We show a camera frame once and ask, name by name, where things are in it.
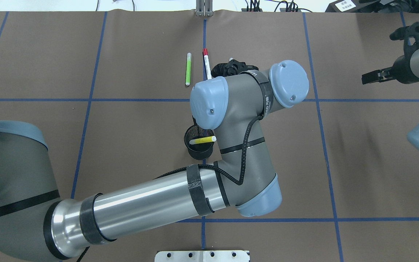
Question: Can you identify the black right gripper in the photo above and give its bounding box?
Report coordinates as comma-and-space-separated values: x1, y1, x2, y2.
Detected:
362, 65, 414, 85

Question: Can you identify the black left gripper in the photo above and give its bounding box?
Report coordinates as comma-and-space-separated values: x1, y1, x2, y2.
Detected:
211, 61, 259, 78

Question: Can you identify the red capped white marker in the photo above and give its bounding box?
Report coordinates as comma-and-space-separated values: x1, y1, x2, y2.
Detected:
202, 48, 212, 80

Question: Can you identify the green highlighter pen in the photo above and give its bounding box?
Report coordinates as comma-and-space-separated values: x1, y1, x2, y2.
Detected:
185, 52, 192, 86

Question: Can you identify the yellow highlighter pen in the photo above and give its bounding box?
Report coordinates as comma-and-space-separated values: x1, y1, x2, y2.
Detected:
188, 136, 217, 145

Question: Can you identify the black mesh pen cup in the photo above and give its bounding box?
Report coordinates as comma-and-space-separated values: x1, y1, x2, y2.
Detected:
184, 124, 215, 160

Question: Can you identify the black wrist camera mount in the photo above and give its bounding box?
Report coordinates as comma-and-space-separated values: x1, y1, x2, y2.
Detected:
390, 22, 419, 45

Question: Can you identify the aluminium frame post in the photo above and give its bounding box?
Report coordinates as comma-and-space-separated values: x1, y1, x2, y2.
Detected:
195, 0, 214, 17

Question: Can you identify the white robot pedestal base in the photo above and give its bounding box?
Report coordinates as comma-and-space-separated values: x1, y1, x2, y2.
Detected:
154, 250, 251, 262

